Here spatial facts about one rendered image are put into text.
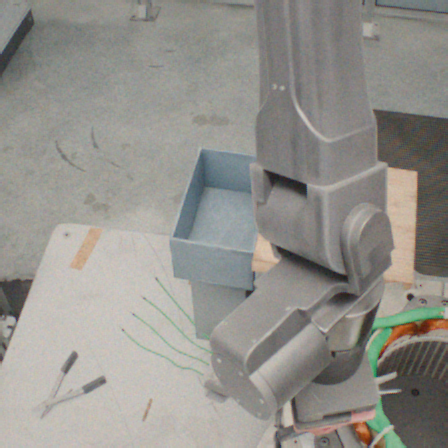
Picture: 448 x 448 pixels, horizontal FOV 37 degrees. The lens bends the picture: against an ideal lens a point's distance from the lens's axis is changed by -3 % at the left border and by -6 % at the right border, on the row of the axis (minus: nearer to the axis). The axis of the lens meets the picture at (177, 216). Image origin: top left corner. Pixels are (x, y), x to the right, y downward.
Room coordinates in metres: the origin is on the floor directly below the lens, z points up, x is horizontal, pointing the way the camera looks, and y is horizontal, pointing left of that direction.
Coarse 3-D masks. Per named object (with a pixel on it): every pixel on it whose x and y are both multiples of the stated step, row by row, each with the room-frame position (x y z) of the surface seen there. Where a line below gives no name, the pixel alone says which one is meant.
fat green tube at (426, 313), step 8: (408, 312) 0.34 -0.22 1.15; (416, 312) 0.34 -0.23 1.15; (424, 312) 0.34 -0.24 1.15; (432, 312) 0.34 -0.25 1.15; (376, 320) 0.33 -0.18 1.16; (384, 320) 0.33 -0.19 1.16; (392, 320) 0.33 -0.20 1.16; (400, 320) 0.33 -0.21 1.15; (408, 320) 0.33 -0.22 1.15; (416, 320) 0.33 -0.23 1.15
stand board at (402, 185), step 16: (400, 176) 0.60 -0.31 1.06; (416, 176) 0.60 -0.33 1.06; (400, 192) 0.57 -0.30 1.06; (416, 192) 0.57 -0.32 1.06; (400, 208) 0.55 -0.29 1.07; (400, 224) 0.52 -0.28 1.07; (400, 240) 0.50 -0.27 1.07; (256, 256) 0.50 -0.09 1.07; (272, 256) 0.50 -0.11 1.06; (400, 256) 0.47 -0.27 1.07; (384, 272) 0.45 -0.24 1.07; (400, 272) 0.45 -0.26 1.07
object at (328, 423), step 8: (296, 408) 0.22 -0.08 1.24; (296, 416) 0.21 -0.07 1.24; (328, 416) 0.21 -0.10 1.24; (336, 416) 0.21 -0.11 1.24; (344, 416) 0.21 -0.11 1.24; (352, 416) 0.21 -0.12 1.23; (360, 416) 0.21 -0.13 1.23; (368, 416) 0.20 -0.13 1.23; (296, 424) 0.20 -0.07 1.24; (304, 424) 0.20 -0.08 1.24; (312, 424) 0.20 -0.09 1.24; (320, 424) 0.20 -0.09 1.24; (328, 424) 0.20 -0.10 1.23; (336, 424) 0.20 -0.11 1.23; (344, 424) 0.20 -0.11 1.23; (312, 432) 0.22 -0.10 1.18; (320, 432) 0.22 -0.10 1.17; (328, 432) 0.22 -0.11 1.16
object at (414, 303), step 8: (416, 296) 0.39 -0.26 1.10; (424, 296) 0.39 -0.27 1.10; (432, 296) 0.39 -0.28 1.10; (440, 296) 0.38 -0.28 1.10; (408, 304) 0.38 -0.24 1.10; (416, 304) 0.38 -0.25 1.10; (432, 304) 0.38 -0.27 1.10; (440, 304) 0.37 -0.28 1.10; (400, 312) 0.37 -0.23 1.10; (336, 432) 0.24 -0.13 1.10; (328, 440) 0.24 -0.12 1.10; (336, 440) 0.24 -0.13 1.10
